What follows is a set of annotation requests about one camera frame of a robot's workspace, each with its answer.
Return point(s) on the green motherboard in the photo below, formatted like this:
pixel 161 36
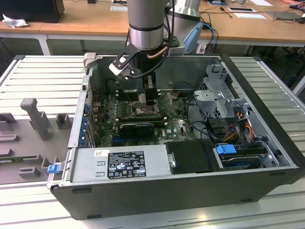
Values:
pixel 176 119

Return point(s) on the hard disk in blue carrier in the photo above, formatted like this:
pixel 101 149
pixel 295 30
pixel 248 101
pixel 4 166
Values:
pixel 225 149

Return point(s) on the grey power supply unit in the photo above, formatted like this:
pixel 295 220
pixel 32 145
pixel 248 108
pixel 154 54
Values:
pixel 83 167

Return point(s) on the voltage regulator heat sink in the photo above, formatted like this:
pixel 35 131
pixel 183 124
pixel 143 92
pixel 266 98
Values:
pixel 121 108

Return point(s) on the green RAM stick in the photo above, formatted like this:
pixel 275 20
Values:
pixel 9 159

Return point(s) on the blue plastic latch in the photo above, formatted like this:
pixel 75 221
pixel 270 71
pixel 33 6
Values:
pixel 53 169

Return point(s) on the grey laptop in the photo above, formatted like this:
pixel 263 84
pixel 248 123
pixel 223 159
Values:
pixel 284 15

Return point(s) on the white framed tablet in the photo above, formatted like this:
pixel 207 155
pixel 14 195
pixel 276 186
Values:
pixel 241 9

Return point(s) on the black plastic shroud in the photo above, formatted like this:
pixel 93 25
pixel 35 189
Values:
pixel 190 157

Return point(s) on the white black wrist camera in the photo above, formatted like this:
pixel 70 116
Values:
pixel 119 66

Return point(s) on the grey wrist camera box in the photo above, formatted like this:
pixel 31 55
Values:
pixel 177 50

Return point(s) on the wooden desk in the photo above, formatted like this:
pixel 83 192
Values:
pixel 95 21

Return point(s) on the black silver PC case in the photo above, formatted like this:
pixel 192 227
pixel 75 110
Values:
pixel 166 198

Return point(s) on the grey parts rack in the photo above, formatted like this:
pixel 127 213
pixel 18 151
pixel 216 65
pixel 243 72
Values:
pixel 57 143

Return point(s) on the blue folder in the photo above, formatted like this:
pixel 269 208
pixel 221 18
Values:
pixel 218 2

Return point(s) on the CPU socket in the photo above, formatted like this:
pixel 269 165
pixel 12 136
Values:
pixel 140 115

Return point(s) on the silver CPU green edge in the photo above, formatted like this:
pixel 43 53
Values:
pixel 143 110

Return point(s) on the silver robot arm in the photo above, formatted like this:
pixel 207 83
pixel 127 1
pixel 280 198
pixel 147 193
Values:
pixel 145 14

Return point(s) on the white paper sheet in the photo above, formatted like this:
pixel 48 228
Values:
pixel 250 15

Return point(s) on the crumpled white paper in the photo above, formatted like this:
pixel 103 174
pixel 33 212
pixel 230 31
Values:
pixel 14 22

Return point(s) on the black graphics card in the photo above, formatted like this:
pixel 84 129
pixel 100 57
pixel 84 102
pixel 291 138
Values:
pixel 138 130

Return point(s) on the silver perforated drive cage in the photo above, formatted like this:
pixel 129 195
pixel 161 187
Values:
pixel 209 97

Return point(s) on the black box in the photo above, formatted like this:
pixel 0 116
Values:
pixel 28 9

